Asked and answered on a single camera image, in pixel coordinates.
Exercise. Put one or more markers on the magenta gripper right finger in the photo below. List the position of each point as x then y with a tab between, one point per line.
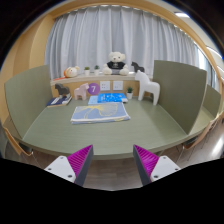
152	167

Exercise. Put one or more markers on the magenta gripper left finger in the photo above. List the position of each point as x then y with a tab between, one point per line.
73	168

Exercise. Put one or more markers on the blue yellow patterned towel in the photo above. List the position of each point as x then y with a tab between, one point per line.
100	113

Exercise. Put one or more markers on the right wooden chair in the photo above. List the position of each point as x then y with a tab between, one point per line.
191	143

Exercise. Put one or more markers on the wooden chair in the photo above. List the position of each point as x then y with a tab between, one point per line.
191	143
19	150

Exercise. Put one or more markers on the left wooden chair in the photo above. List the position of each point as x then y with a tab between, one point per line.
19	150

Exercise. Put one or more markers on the dark blue book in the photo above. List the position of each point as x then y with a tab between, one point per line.
59	101

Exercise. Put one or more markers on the bright blue book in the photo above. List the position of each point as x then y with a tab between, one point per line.
107	98

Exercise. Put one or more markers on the small pink wooden horse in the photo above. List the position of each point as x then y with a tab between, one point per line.
81	91

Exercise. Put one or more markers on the potted plant on table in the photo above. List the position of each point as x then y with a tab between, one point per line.
129	93

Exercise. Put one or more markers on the dark brown wooden horse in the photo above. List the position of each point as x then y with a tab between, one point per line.
62	90

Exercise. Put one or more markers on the purple round number sign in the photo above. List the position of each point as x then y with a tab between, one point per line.
94	89

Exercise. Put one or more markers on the large white wooden horse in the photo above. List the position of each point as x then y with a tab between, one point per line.
147	86

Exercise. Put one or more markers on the left green partition panel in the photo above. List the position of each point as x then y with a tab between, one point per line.
27	95

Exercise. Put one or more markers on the green partition panel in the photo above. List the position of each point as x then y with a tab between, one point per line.
182	91
27	95

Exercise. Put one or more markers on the right green partition panel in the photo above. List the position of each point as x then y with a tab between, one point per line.
182	91

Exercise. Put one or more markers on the orange white plush toy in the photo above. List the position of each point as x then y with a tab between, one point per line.
71	72

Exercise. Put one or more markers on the left small potted plant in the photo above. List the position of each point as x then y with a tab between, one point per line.
87	71

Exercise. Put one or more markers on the small potted plant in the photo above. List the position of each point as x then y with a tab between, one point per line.
87	71
96	70

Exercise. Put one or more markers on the small black horse figurine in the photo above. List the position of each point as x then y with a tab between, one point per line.
137	67

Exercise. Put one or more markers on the right small potted plant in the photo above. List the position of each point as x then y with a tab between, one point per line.
96	70

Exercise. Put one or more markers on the white teddy bear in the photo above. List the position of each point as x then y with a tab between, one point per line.
116	65

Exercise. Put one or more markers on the grey white curtain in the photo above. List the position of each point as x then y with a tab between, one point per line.
86	37

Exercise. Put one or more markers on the left white wall socket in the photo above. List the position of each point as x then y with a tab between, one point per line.
104	85

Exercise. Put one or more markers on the white wall socket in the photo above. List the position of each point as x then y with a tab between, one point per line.
117	85
104	85

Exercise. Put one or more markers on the right white wall socket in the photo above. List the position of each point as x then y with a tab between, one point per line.
117	85

